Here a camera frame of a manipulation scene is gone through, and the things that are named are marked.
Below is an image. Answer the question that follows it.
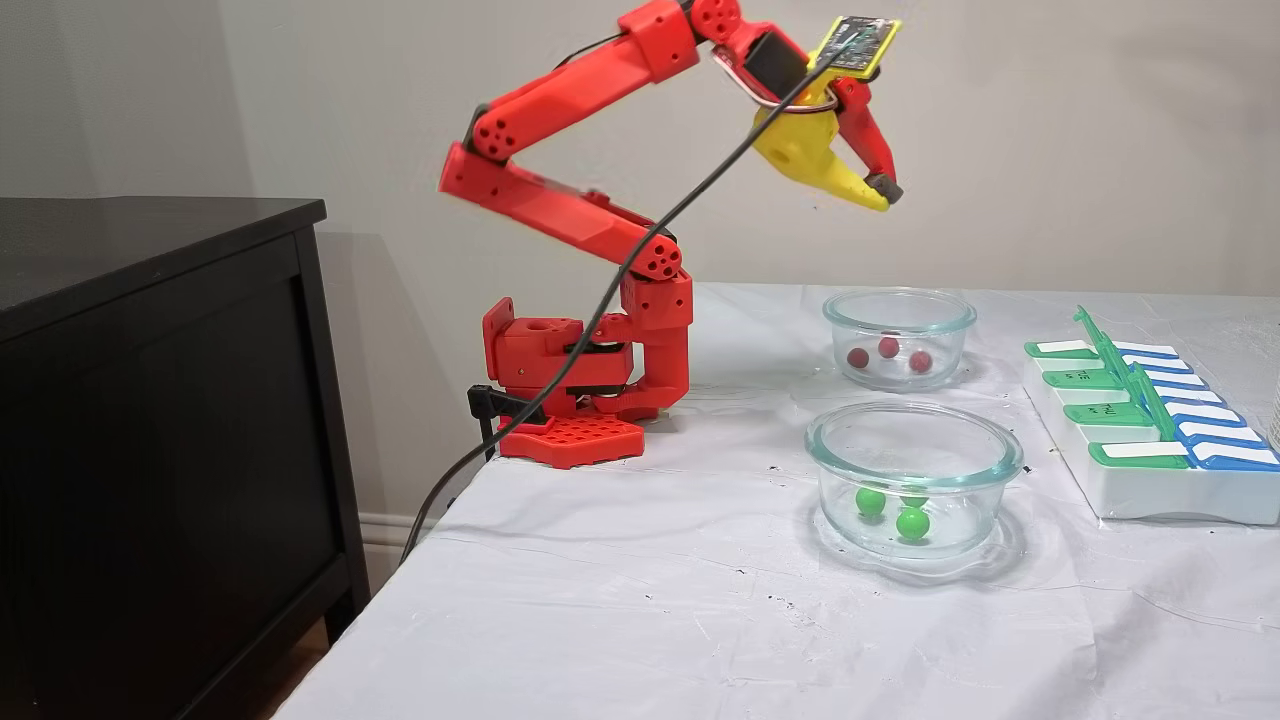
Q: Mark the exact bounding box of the white table cloth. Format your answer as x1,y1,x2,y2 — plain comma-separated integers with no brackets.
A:
272,282,1280,720

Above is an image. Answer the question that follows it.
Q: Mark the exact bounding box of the black table clamp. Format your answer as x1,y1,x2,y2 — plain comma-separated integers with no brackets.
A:
467,384,548,463

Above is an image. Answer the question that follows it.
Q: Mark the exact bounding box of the weekly pill organizer box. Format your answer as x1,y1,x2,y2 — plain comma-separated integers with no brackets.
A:
1022,305,1280,526

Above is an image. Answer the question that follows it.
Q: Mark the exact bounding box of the black camera cable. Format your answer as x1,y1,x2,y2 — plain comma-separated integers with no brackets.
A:
398,30,871,567

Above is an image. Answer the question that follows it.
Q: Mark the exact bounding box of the white baseboard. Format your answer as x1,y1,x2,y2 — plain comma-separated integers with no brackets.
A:
358,512,433,579

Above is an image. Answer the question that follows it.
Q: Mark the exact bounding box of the camera board on yellow mount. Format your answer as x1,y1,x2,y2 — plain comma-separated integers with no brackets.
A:
806,15,903,81

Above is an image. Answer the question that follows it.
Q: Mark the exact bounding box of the glass bowl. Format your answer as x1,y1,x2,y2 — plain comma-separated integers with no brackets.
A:
822,287,978,393
804,400,1026,561

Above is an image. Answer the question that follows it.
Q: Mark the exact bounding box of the black cabinet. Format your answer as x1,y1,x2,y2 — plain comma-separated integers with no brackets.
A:
0,196,371,720

